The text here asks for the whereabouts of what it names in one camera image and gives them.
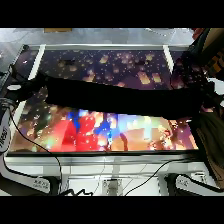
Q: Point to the dark green pants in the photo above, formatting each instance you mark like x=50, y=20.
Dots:
x=126, y=98

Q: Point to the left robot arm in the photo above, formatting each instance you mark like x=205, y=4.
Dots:
x=4, y=133

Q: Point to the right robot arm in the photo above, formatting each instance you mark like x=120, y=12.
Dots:
x=186, y=183

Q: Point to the olive green garment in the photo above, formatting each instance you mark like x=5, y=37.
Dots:
x=213, y=130

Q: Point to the striped garment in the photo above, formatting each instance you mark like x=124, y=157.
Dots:
x=215, y=50

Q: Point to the brown garment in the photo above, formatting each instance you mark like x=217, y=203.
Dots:
x=218, y=173

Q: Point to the silver frame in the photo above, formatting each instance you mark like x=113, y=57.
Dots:
x=133, y=166

